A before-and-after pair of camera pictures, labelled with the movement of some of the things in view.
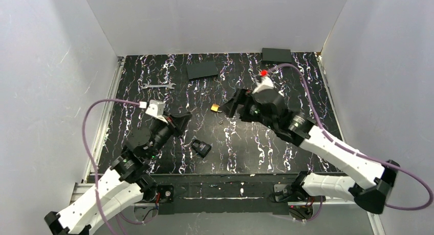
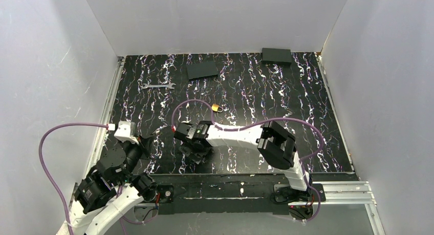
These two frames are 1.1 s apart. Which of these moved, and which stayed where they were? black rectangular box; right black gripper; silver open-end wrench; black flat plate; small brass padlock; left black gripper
Moved: left black gripper; right black gripper
Stayed: small brass padlock; silver open-end wrench; black flat plate; black rectangular box
